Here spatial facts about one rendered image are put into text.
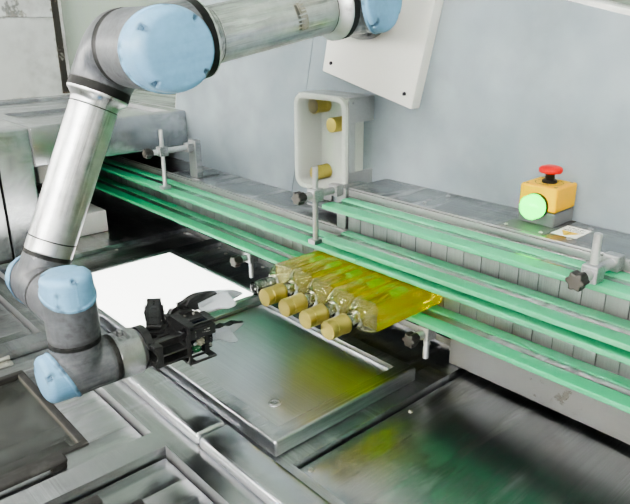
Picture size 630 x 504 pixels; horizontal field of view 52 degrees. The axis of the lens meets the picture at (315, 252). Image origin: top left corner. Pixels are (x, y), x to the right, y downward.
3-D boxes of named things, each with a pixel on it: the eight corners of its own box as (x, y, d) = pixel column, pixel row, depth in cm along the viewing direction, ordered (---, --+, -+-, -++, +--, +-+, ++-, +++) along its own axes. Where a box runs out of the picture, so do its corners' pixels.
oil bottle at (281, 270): (340, 265, 146) (265, 291, 133) (340, 242, 144) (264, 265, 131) (357, 272, 142) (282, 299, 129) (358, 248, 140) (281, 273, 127)
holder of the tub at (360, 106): (322, 199, 165) (299, 205, 160) (322, 89, 156) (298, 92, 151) (371, 213, 153) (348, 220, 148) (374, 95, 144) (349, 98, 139)
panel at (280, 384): (172, 258, 185) (54, 290, 164) (171, 248, 184) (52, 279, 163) (415, 380, 122) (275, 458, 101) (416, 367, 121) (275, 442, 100)
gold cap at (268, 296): (276, 297, 126) (258, 303, 123) (276, 280, 125) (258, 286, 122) (288, 302, 124) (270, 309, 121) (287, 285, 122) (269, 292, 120)
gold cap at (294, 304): (295, 307, 122) (277, 314, 119) (295, 290, 121) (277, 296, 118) (308, 313, 120) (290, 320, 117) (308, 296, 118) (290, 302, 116)
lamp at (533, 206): (523, 215, 114) (514, 218, 112) (526, 190, 113) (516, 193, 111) (546, 220, 111) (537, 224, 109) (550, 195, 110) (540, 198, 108)
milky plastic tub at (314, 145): (321, 179, 163) (294, 185, 158) (320, 88, 156) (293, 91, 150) (371, 192, 151) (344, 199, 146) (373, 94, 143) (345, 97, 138)
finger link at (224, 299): (257, 302, 113) (214, 328, 108) (237, 291, 117) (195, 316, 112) (253, 287, 112) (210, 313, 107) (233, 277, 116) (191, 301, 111)
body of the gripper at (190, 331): (220, 355, 109) (156, 381, 101) (193, 337, 115) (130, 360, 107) (218, 314, 106) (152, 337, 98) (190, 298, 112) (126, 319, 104)
